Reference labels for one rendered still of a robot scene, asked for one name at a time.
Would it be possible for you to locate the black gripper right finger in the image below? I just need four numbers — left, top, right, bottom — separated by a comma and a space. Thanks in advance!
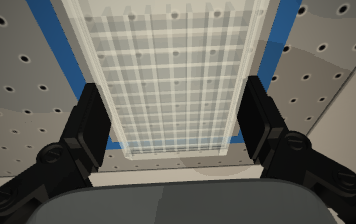
237, 75, 356, 224

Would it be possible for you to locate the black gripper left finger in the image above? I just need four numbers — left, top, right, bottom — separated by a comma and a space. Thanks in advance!
0, 83, 111, 224

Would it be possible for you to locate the blue tape outline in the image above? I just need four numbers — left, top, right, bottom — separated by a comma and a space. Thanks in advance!
26, 0, 302, 150

